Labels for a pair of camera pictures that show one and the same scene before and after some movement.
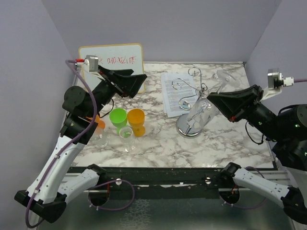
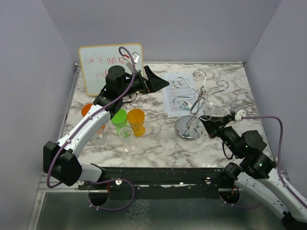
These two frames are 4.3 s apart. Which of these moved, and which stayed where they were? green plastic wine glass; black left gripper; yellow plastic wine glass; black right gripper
Moved: black left gripper; black right gripper
Stayed: yellow plastic wine glass; green plastic wine glass
